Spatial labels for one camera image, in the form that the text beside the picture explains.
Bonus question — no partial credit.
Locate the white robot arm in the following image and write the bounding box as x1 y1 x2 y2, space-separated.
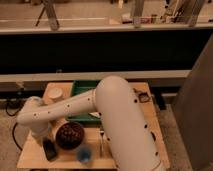
17 76 166 171

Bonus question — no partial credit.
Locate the green tray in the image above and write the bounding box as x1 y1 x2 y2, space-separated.
66 80 101 125

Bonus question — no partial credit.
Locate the beige round cup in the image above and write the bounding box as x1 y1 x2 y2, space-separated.
48 88 63 100

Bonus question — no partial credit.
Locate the dark bowl with beans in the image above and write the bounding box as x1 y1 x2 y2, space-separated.
55 122 84 150

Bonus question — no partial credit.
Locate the blue cup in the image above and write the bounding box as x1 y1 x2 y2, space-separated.
76 146 92 164

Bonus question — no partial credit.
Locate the grey panel at right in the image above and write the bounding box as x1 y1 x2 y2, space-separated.
173 43 213 171

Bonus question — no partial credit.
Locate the black cable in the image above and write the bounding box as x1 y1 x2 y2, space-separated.
4 98 25 152

